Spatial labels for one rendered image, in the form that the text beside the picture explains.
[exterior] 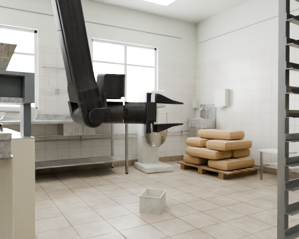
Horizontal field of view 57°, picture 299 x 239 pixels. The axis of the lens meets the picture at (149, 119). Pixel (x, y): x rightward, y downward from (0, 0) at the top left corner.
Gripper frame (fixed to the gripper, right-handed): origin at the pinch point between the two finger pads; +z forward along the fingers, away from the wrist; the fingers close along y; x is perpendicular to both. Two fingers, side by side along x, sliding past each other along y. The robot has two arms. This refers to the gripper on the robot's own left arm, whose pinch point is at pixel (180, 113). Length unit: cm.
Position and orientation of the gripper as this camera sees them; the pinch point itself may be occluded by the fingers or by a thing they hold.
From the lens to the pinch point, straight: 72.8
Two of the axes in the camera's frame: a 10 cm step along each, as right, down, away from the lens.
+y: 0.2, -10.0, 0.0
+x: -1.0, 0.0, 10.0
